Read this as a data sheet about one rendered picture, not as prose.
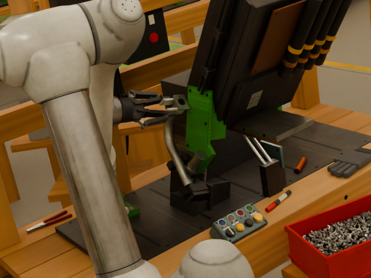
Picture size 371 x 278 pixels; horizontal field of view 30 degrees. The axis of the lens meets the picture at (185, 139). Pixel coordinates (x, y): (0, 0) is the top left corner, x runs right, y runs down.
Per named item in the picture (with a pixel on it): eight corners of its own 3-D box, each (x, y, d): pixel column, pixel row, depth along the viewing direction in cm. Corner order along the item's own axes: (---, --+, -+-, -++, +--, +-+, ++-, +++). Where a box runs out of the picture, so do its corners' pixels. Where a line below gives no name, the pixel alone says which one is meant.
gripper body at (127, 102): (126, 116, 198) (153, 113, 204) (116, 91, 202) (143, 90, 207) (116, 129, 204) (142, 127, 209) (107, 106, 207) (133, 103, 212)
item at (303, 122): (314, 127, 210) (313, 118, 209) (277, 145, 202) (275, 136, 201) (233, 105, 241) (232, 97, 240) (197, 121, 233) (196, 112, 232)
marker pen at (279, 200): (287, 193, 216) (287, 188, 216) (291, 194, 215) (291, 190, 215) (264, 212, 207) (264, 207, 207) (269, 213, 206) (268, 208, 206)
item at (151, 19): (171, 51, 226) (163, 6, 221) (128, 65, 218) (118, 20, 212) (150, 47, 236) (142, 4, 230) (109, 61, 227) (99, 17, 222)
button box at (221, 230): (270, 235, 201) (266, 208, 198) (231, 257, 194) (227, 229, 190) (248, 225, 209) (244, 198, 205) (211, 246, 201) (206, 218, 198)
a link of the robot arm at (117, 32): (123, 12, 156) (67, 26, 151) (141, -30, 139) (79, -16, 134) (144, 63, 153) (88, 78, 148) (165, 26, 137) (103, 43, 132)
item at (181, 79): (270, 150, 249) (258, 61, 237) (206, 181, 234) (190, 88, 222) (238, 139, 264) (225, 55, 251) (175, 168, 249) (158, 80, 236)
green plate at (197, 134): (227, 155, 215) (231, 89, 210) (206, 157, 210) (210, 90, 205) (205, 147, 224) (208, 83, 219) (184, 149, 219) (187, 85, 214)
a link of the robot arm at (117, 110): (100, 90, 198) (118, 89, 201) (89, 107, 204) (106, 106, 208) (110, 116, 194) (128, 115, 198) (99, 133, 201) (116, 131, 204)
